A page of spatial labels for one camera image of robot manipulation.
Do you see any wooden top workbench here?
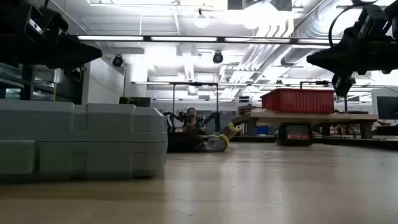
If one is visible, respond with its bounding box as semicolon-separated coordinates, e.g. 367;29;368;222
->
231;108;379;140

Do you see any grey plastic case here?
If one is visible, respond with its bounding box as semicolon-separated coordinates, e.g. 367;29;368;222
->
0;99;169;181

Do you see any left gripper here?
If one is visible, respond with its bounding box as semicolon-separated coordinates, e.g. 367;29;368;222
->
0;32;103;82

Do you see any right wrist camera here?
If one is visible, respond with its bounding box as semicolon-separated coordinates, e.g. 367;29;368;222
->
357;4;389;40

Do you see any person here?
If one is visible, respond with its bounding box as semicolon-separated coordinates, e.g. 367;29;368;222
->
182;107;206;135

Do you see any round pendant lamp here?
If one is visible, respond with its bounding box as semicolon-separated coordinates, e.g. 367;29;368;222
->
194;8;210;29

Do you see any dark storage shelf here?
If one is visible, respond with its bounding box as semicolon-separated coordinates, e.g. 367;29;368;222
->
0;60;85;105

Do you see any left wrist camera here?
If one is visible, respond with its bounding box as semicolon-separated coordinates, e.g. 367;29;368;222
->
18;3;70;41

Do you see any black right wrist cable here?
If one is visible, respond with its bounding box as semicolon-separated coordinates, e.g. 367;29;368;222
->
328;1;374;48

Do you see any silver ventilation duct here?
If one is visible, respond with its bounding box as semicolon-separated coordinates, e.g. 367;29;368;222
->
281;46;315;67

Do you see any overhead light rail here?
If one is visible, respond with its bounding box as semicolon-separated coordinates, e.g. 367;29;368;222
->
76;35;341;44

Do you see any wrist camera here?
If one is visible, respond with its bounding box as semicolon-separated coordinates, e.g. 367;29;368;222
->
18;3;70;41
357;4;389;40

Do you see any black monitor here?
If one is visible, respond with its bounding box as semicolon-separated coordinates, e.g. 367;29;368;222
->
376;96;398;121
119;96;152;108

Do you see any black glove yellow cuff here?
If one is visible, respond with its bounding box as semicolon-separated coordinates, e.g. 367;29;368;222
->
217;122;243;139
167;132;230;153

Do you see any red plastic bin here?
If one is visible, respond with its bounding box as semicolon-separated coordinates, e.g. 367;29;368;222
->
260;88;336;114

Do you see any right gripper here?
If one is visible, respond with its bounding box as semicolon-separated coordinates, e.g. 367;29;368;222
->
306;34;398;97

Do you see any black gantry frame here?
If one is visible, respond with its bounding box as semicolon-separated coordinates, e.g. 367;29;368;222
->
169;81;220;131

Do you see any black pipe bracket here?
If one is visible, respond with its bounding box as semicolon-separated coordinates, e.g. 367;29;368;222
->
299;80;330;90

